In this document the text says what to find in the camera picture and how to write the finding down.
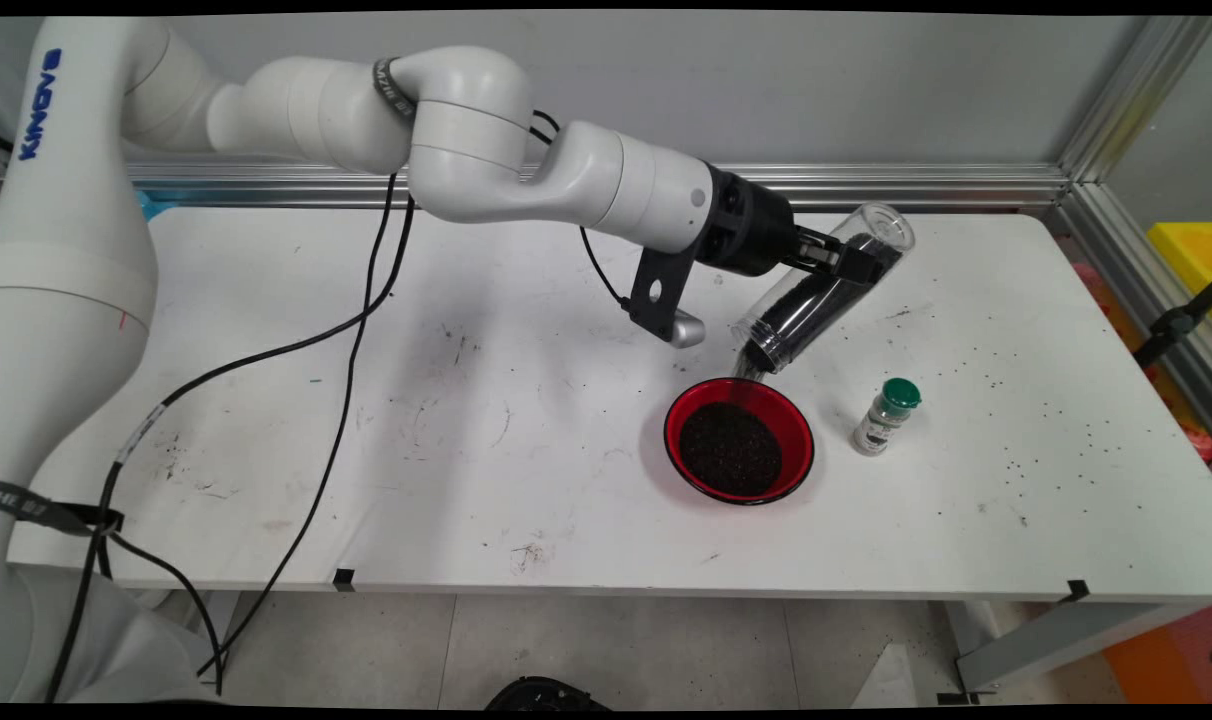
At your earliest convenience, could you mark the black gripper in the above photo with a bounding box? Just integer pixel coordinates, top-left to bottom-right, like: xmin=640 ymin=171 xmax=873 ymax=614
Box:
xmin=701 ymin=165 xmax=884 ymax=287

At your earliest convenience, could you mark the clear plastic jar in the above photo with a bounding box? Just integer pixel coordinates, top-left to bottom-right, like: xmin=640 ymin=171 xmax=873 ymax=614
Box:
xmin=731 ymin=202 xmax=916 ymax=380

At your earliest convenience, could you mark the spice bottle with green cap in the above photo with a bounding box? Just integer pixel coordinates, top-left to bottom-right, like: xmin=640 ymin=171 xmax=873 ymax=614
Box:
xmin=852 ymin=377 xmax=922 ymax=457

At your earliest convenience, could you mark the red bowl with black rim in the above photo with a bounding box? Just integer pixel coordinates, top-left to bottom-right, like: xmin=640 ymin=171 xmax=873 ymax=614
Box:
xmin=663 ymin=377 xmax=816 ymax=506

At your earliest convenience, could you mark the yellow plastic block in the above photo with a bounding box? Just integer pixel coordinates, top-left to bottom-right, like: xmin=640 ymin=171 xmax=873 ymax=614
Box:
xmin=1148 ymin=222 xmax=1212 ymax=323

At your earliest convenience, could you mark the grey table leg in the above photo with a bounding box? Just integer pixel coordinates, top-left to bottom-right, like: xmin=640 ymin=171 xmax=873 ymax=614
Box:
xmin=954 ymin=598 xmax=1212 ymax=697

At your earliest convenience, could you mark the orange red crate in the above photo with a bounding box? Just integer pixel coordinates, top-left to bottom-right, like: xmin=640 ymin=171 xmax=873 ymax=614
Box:
xmin=1102 ymin=604 xmax=1212 ymax=703

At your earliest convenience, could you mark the black round floor object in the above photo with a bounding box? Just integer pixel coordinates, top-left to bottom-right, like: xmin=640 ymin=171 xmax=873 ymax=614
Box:
xmin=486 ymin=676 xmax=613 ymax=711

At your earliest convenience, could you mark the aluminium frame rail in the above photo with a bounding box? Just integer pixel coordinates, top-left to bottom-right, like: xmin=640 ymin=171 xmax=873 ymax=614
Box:
xmin=1051 ymin=180 xmax=1212 ymax=436
xmin=0 ymin=163 xmax=1072 ymax=211

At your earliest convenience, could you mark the black camera bracket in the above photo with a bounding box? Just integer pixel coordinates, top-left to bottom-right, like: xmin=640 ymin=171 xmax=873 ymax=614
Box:
xmin=629 ymin=245 xmax=700 ymax=341

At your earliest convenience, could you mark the aluminium frame post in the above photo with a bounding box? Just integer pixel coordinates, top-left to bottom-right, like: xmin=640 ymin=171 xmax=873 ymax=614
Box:
xmin=1056 ymin=15 xmax=1212 ymax=186

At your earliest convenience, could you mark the black cable with white label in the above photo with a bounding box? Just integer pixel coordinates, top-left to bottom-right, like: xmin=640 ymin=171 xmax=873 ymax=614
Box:
xmin=46 ymin=175 xmax=399 ymax=703

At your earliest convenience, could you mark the black velcro strap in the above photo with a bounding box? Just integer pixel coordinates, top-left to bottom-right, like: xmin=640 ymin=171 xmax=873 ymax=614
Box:
xmin=0 ymin=480 xmax=126 ymax=539

